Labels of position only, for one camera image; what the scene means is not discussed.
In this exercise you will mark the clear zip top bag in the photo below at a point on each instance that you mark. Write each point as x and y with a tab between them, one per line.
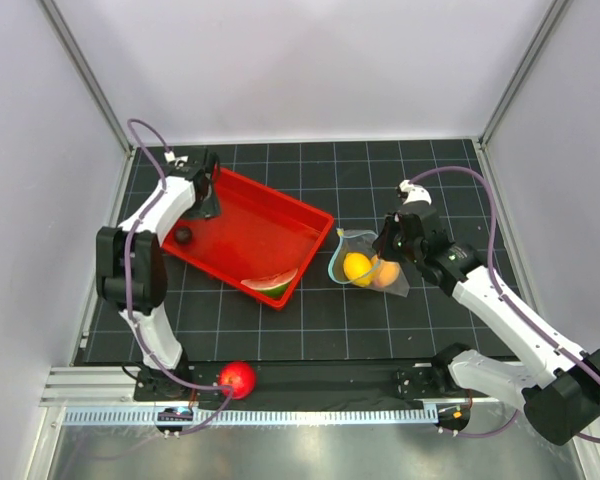
361	241

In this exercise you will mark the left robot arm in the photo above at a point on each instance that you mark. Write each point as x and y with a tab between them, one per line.
131	275

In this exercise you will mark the black grid mat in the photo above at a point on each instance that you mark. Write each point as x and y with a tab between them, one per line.
355	182

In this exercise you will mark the right aluminium frame post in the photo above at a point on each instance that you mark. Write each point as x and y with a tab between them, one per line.
549	23

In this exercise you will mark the red apple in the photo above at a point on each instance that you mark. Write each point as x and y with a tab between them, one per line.
237	379

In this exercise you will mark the left aluminium frame post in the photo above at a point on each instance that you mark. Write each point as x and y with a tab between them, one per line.
80	63

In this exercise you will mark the aluminium frame post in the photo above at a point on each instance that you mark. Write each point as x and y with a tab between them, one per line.
80	63
549	23

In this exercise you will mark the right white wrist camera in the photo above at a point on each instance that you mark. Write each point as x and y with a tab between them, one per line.
412	193

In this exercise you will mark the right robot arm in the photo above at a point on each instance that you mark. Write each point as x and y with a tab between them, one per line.
556	385

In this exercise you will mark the red plastic tray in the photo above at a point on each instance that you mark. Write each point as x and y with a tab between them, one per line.
260	232

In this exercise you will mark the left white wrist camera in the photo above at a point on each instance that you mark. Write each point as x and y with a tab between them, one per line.
174	163

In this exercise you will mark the yellow lemon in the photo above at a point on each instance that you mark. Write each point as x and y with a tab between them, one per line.
357	269

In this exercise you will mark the slotted cable duct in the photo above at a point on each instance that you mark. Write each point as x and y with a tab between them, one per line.
163	416

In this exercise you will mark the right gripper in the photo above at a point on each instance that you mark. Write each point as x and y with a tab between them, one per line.
383	243

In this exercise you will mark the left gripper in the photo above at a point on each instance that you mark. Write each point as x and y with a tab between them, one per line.
209	209

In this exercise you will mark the orange peach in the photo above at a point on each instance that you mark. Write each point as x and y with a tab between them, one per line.
384	273

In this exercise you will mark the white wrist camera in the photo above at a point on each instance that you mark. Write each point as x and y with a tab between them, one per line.
412	193
174	163

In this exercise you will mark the dark plum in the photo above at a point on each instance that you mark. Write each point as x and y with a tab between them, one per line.
183	235

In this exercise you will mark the watermelon slice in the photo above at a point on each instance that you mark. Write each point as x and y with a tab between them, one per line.
273	286

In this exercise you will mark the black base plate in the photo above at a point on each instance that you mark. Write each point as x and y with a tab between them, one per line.
311	385

